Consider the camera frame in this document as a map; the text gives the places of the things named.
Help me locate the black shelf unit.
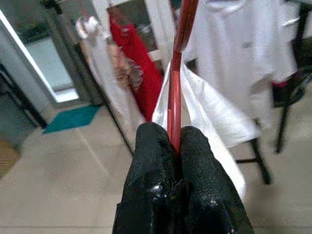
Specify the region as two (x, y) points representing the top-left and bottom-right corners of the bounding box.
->
(0, 63), (48, 147)

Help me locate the teal floor mat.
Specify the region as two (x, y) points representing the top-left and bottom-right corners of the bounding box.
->
(42, 104), (103, 135)

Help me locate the black metal chair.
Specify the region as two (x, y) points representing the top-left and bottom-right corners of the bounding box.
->
(270, 65), (312, 155)

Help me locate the cream shirt with photo print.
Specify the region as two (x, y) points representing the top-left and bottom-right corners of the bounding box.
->
(74, 14), (147, 132)

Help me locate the white shirt small chest logo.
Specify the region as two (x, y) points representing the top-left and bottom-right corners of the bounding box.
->
(187, 0), (299, 130)

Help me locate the white shirt green blue print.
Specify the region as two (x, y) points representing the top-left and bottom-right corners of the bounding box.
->
(151, 59), (261, 204)

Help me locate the black clothes rack chrome rail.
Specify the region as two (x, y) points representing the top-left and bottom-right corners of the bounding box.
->
(40, 0), (272, 185)

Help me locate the red plastic clothes hanger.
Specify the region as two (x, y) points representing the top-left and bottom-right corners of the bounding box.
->
(167, 0), (199, 181)

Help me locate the glass sliding door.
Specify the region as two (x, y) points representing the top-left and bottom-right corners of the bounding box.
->
(0, 9), (80, 103)

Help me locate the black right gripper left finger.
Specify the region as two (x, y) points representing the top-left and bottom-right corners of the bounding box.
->
(113, 122), (176, 234)

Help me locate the red shirt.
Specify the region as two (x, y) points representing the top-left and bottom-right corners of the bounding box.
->
(108, 14), (164, 122)

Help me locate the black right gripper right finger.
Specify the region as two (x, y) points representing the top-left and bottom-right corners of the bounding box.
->
(173, 125), (254, 234)

